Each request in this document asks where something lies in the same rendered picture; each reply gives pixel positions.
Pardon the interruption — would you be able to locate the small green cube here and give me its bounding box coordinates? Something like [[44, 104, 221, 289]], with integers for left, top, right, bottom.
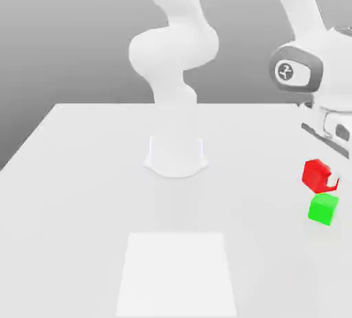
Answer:
[[307, 193, 340, 227]]

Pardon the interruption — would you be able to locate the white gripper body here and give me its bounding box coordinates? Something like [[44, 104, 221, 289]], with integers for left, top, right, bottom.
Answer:
[[298, 120, 352, 176]]

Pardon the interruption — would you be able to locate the small red cube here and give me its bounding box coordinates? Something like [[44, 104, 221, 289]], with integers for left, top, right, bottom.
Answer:
[[301, 158, 341, 195]]

